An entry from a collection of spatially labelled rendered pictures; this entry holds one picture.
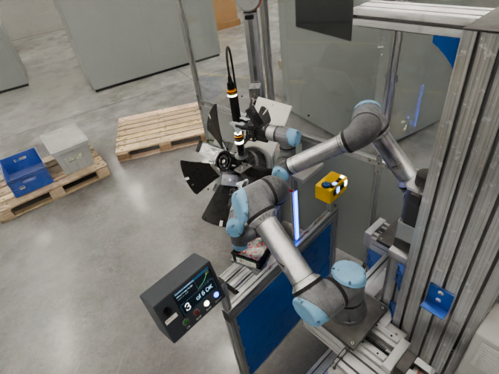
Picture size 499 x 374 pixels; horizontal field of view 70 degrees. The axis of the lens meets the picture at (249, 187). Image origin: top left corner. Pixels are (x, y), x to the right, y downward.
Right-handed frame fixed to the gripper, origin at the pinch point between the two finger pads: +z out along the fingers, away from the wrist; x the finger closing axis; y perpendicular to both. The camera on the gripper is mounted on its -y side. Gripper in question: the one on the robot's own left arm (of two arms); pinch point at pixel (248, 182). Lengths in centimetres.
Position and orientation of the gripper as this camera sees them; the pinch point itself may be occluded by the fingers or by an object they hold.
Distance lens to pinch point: 180.6
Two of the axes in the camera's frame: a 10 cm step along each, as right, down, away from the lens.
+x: 2.2, 7.8, 5.9
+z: 1.2, -6.2, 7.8
